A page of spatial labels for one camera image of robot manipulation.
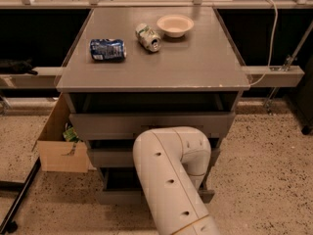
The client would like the grey bottom drawer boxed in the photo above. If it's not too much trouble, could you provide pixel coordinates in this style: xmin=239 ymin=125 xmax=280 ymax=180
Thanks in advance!
xmin=96 ymin=166 xmax=216 ymax=206

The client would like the grey drawer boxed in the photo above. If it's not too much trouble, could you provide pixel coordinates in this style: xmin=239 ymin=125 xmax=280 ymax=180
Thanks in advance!
xmin=96 ymin=166 xmax=216 ymax=206
xmin=87 ymin=146 xmax=221 ymax=168
xmin=69 ymin=113 xmax=235 ymax=141

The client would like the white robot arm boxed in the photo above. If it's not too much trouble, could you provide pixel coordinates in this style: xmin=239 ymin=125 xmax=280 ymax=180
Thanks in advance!
xmin=133 ymin=127 xmax=220 ymax=235

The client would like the grey drawer cabinet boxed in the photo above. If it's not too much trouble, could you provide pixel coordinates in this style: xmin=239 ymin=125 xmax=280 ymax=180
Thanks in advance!
xmin=56 ymin=6 xmax=251 ymax=168

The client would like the grey top drawer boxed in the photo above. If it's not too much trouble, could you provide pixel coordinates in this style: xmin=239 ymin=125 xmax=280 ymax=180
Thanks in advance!
xmin=69 ymin=113 xmax=235 ymax=141

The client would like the grey middle drawer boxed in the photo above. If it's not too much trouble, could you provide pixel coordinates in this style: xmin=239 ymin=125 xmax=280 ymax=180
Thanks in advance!
xmin=87 ymin=146 xmax=221 ymax=168

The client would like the green white soda can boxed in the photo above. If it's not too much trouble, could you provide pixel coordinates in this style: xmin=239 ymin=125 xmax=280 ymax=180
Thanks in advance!
xmin=135 ymin=23 xmax=160 ymax=53

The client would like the blue crushed soda can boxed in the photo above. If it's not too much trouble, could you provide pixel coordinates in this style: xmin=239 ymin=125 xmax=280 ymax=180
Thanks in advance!
xmin=89 ymin=39 xmax=126 ymax=61

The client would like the white paper bowl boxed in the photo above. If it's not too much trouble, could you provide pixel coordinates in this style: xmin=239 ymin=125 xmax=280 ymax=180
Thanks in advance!
xmin=156 ymin=15 xmax=194 ymax=38

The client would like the green packet in box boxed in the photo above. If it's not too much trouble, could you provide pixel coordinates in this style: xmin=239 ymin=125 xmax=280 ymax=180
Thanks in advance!
xmin=63 ymin=124 xmax=79 ymax=142

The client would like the cardboard box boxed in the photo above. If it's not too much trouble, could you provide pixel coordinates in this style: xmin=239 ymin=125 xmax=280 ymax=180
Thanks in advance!
xmin=37 ymin=94 xmax=90 ymax=172

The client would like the diagonal metal strut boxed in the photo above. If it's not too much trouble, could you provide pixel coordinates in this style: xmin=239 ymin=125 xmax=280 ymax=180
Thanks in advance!
xmin=263 ymin=20 xmax=313 ymax=115

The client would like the black object on ledge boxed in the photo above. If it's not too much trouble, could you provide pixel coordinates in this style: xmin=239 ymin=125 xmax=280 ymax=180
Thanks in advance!
xmin=0 ymin=59 xmax=38 ymax=75

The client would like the metal frame rail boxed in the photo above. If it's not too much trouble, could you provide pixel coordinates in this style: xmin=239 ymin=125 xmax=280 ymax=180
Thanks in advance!
xmin=0 ymin=66 xmax=304 ymax=89

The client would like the white cable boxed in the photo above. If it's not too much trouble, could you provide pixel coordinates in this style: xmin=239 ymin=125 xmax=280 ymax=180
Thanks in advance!
xmin=247 ymin=0 xmax=279 ymax=87

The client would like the black floor rail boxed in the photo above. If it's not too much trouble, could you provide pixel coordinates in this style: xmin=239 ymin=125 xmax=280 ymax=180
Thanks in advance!
xmin=0 ymin=159 xmax=41 ymax=235

